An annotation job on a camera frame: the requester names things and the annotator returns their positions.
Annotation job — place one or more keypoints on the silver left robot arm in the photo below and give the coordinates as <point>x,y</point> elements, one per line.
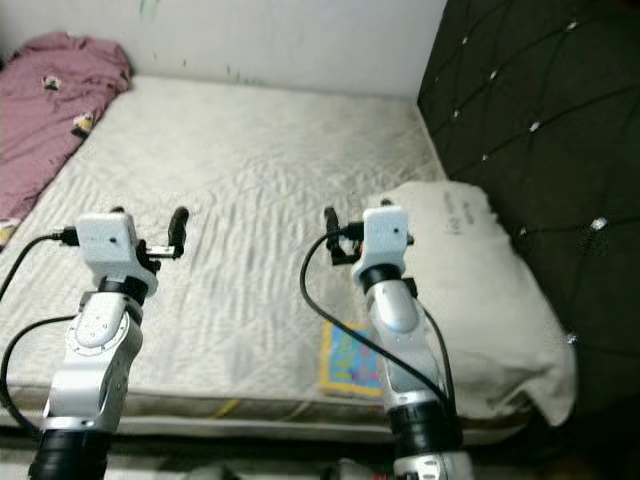
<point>95,370</point>

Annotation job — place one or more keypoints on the white quilted mattress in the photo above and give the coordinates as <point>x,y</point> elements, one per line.
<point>260,150</point>

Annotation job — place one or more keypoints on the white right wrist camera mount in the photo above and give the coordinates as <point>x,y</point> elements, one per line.
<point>385,235</point>

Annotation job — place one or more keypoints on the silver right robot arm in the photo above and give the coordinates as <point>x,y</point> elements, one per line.
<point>395,310</point>

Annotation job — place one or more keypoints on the grey right robot leg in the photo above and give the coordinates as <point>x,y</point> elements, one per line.
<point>355,472</point>

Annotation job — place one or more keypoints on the dark bed base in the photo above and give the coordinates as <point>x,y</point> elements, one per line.
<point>240,445</point>

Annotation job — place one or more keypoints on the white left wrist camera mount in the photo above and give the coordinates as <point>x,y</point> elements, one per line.
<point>107,243</point>

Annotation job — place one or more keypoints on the purple patterned blanket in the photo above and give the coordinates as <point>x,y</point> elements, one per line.
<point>40,120</point>

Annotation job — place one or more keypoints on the colourful children's book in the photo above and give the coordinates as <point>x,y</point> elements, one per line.
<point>345,360</point>

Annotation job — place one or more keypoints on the grey left robot leg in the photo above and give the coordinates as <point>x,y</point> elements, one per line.
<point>210,473</point>

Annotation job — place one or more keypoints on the white pillow with green leaf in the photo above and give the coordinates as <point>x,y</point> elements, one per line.
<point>500,300</point>

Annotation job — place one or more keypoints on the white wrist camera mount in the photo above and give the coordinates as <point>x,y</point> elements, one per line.
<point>107,243</point>
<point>385,235</point>

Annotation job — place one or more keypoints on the grey robot leg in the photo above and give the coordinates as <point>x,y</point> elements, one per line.
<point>210,473</point>
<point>355,472</point>

